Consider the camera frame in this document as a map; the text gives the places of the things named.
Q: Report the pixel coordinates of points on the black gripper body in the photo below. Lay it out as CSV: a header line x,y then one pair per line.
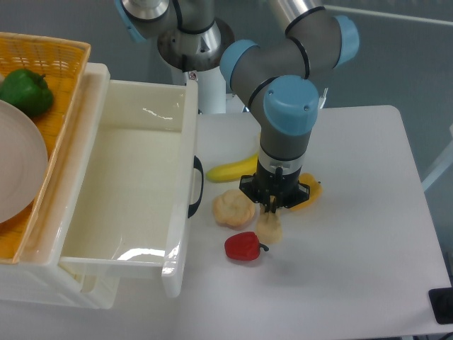
x,y
287,188

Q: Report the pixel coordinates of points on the square beige bread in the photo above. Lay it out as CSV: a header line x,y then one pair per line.
x,y
269,228

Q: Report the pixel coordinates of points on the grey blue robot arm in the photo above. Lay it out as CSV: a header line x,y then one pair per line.
x,y
273,83

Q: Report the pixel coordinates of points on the round swirl bread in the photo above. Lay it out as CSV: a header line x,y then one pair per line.
x,y
233,209

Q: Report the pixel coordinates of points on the open white upper drawer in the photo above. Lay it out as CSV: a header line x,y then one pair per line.
x,y
133,212

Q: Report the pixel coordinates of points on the white drawer cabinet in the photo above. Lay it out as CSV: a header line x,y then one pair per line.
x,y
38,276

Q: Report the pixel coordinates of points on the yellow bell pepper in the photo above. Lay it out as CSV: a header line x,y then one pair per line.
x,y
315,190

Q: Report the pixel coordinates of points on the yellow banana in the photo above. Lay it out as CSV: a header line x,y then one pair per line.
x,y
233,171

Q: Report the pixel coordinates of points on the red bell pepper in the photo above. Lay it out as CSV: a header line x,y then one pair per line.
x,y
244,246

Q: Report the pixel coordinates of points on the black device at table edge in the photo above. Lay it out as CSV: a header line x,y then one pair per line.
x,y
441,302

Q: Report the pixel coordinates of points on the pale pink plate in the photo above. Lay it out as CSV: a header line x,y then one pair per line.
x,y
23,161

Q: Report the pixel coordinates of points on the orange plastic basket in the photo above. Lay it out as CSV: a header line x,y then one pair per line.
x,y
63,62

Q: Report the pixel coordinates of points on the green bell pepper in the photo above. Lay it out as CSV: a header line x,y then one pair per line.
x,y
28,92

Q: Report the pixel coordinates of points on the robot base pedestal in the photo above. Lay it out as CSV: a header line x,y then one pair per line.
x,y
196,56

